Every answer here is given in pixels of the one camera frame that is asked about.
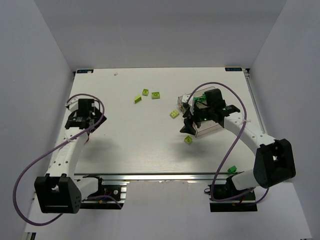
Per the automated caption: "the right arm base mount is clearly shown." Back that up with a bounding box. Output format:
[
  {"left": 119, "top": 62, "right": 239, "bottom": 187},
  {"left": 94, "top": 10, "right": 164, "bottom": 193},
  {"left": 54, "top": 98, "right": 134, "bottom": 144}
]
[{"left": 203, "top": 177, "right": 258, "bottom": 213}]

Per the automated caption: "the blue label sticker left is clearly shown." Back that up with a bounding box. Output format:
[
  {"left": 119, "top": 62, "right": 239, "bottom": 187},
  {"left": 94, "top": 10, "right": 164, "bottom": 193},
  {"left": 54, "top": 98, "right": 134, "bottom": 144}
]
[{"left": 76, "top": 69, "right": 94, "bottom": 74}]

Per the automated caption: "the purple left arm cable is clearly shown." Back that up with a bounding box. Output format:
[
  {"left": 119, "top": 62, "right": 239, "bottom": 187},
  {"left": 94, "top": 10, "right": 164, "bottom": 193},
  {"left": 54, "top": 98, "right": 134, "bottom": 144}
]
[{"left": 12, "top": 93, "right": 106, "bottom": 226}]

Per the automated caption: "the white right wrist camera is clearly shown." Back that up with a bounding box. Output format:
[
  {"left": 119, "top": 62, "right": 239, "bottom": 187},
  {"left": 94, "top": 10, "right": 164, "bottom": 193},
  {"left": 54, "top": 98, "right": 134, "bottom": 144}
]
[{"left": 181, "top": 94, "right": 195, "bottom": 114}]

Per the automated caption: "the lime lego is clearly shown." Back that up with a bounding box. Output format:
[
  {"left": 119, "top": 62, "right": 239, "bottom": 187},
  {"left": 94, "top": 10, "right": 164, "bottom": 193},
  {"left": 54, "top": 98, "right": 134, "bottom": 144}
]
[{"left": 183, "top": 135, "right": 193, "bottom": 145}]

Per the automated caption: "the green lego at table edge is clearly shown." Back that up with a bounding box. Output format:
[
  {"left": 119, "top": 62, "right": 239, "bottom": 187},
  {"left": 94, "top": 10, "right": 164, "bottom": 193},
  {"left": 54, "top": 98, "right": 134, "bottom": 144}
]
[{"left": 227, "top": 165, "right": 237, "bottom": 174}]

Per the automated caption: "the blue label sticker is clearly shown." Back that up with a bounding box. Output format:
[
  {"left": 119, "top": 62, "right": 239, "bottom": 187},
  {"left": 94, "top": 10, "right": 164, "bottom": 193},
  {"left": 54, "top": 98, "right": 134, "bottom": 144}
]
[
  {"left": 224, "top": 67, "right": 243, "bottom": 72},
  {"left": 76, "top": 69, "right": 94, "bottom": 74}
]

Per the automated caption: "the lime rectangular lego brick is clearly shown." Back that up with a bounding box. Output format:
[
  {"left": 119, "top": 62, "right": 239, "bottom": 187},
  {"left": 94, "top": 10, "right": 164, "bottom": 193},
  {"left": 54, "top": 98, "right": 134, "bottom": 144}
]
[{"left": 151, "top": 92, "right": 161, "bottom": 100}]

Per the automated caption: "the lime 2x2 lego brick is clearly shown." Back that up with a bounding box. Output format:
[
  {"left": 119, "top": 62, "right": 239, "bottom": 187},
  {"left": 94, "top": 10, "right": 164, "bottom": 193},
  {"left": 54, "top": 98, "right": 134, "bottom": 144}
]
[{"left": 169, "top": 110, "right": 180, "bottom": 119}]

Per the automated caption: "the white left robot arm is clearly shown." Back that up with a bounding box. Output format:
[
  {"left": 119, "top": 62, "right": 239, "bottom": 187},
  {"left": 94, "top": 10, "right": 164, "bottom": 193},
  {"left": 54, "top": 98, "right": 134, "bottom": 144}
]
[{"left": 34, "top": 97, "right": 107, "bottom": 214}]

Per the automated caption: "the green 2x4 lego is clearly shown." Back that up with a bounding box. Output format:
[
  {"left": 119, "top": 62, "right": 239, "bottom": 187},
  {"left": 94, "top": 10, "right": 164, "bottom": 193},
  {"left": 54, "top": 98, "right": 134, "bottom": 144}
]
[{"left": 194, "top": 94, "right": 206, "bottom": 103}]

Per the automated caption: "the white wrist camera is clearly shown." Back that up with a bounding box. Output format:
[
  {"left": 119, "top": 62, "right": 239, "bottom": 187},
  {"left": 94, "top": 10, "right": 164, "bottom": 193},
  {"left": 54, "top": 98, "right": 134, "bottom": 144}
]
[
  {"left": 181, "top": 94, "right": 195, "bottom": 114},
  {"left": 65, "top": 96, "right": 79, "bottom": 112}
]

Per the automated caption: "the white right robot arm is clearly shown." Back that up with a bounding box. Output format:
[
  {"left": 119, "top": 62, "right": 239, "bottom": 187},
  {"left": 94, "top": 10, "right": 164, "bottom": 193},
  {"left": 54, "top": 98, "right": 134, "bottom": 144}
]
[{"left": 180, "top": 88, "right": 296, "bottom": 191}]

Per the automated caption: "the lime curved lego brick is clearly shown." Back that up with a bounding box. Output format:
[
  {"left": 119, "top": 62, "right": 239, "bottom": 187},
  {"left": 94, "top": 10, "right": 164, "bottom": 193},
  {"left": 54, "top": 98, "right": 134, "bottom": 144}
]
[{"left": 134, "top": 95, "right": 142, "bottom": 104}]

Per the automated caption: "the lime square lego brick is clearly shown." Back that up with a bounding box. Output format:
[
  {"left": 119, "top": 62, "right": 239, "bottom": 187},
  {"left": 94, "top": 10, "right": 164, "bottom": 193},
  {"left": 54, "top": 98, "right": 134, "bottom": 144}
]
[{"left": 142, "top": 89, "right": 149, "bottom": 96}]

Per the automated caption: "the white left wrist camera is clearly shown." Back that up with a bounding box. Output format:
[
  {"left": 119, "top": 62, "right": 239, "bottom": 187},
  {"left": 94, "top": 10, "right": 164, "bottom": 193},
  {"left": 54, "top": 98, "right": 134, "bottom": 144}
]
[{"left": 65, "top": 96, "right": 79, "bottom": 112}]

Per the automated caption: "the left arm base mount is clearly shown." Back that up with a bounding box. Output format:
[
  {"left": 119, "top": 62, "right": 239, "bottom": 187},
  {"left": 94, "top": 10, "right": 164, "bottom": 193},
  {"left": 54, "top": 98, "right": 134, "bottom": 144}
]
[{"left": 76, "top": 175, "right": 127, "bottom": 210}]

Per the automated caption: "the blue label sticker right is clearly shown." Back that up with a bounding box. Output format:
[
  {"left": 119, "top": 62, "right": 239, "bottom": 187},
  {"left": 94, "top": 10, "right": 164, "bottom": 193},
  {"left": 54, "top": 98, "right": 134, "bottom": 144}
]
[{"left": 224, "top": 67, "right": 243, "bottom": 72}]

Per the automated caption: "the clear three-compartment container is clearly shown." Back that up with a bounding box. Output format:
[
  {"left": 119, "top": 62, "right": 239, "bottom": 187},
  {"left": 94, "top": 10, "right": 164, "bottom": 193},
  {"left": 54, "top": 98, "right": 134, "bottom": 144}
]
[{"left": 177, "top": 86, "right": 225, "bottom": 138}]

